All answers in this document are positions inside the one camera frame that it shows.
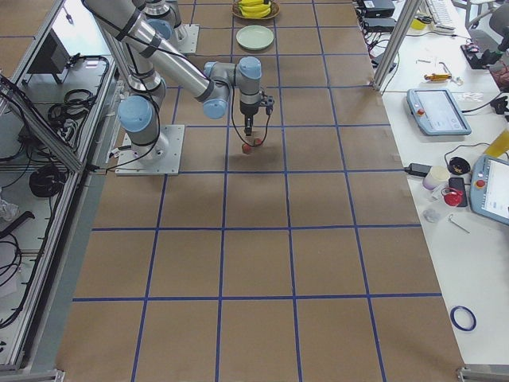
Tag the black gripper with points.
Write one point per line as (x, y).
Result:
(248, 110)

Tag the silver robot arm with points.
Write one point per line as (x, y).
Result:
(150, 58)
(165, 17)

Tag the light green plate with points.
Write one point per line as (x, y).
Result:
(255, 37)

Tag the red strawberry two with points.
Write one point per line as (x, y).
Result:
(246, 148)

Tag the yellow banana bunch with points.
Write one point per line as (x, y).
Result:
(255, 8)

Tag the wicker basket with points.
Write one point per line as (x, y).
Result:
(275, 9)

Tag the black power adapter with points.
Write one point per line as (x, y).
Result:
(417, 169)

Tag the far teach pendant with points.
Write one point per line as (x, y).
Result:
(436, 112)

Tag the teach pendant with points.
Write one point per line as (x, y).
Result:
(489, 188)
(436, 112)

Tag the white cup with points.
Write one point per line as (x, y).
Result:
(437, 175)

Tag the black control box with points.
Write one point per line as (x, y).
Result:
(51, 59)

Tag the near teach pendant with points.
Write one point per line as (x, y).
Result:
(489, 188)

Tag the blue tape roll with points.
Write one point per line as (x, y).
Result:
(463, 318)

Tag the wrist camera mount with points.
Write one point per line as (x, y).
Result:
(267, 102)

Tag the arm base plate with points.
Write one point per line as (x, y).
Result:
(164, 158)
(187, 37)

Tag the aluminium frame post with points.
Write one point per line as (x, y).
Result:
(406, 15)

